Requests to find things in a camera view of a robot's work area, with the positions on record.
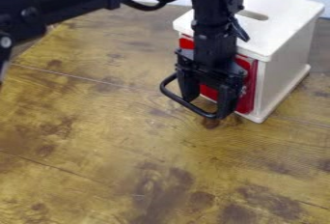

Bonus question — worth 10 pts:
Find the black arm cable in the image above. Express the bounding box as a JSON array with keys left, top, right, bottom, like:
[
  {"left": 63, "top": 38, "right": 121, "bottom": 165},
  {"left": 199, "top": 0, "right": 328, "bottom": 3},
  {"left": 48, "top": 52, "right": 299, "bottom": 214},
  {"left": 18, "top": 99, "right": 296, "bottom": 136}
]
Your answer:
[{"left": 123, "top": 0, "right": 165, "bottom": 12}]

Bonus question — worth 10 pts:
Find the red wooden drawer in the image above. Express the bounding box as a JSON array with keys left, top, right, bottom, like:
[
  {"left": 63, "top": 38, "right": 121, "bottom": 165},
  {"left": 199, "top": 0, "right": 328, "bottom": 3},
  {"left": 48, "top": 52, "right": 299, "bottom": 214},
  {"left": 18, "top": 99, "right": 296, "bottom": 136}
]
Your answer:
[{"left": 179, "top": 35, "right": 258, "bottom": 114}]

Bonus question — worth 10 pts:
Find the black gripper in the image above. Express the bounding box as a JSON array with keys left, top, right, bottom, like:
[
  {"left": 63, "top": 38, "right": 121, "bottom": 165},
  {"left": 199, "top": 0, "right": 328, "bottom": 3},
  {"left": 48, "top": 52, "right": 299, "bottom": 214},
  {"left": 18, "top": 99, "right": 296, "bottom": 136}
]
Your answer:
[{"left": 176, "top": 26, "right": 246, "bottom": 119}]

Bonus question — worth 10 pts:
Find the black metal drawer handle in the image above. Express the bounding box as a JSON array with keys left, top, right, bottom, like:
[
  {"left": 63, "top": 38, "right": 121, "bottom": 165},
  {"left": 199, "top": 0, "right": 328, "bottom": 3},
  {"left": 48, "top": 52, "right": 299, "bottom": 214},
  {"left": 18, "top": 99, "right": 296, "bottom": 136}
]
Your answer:
[{"left": 160, "top": 72, "right": 219, "bottom": 119}]

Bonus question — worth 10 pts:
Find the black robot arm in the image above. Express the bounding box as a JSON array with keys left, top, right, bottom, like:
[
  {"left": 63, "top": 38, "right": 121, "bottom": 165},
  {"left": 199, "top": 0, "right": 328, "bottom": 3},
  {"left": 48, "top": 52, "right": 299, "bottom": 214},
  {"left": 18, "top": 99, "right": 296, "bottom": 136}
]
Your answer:
[{"left": 0, "top": 0, "right": 248, "bottom": 119}]

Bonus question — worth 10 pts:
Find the white wooden cabinet box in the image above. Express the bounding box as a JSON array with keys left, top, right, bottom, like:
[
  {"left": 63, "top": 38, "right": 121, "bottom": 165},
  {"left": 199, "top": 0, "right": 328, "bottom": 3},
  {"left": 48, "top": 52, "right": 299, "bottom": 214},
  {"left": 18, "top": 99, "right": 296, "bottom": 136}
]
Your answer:
[{"left": 172, "top": 0, "right": 323, "bottom": 123}]

